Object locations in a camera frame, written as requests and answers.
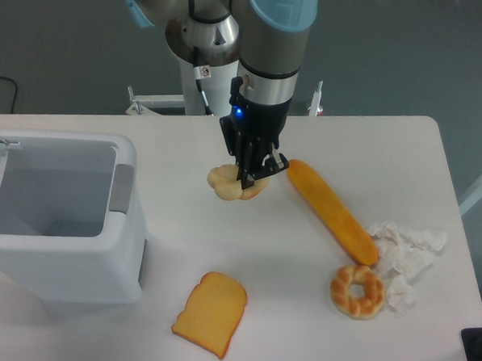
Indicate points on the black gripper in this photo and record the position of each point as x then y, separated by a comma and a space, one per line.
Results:
251, 133

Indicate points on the pale round bread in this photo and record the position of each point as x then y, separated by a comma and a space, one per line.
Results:
223, 180

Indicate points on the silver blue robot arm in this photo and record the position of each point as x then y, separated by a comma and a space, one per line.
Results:
241, 59

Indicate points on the white trash can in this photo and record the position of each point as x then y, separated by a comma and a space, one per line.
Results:
72, 227

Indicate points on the long orange baguette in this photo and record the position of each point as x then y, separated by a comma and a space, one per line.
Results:
346, 229

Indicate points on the orange toast slice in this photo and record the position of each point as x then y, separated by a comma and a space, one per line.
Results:
212, 313

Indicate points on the large crumpled white tissue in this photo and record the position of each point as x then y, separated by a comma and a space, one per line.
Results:
405, 251

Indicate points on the small crumpled white tissue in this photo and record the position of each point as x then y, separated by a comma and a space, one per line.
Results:
401, 296

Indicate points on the black device at edge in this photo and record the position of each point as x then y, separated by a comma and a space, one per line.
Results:
472, 343

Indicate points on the white clamp bracket right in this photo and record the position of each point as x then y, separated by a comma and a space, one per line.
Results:
315, 108

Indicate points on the white clamp bracket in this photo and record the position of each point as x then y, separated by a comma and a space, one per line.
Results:
315, 108
159, 104

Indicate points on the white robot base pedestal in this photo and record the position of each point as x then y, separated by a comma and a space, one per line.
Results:
208, 60

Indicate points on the white clamp bracket left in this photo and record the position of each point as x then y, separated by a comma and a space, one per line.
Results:
159, 104

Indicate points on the braided ring bread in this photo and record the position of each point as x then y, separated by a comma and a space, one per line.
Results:
357, 292

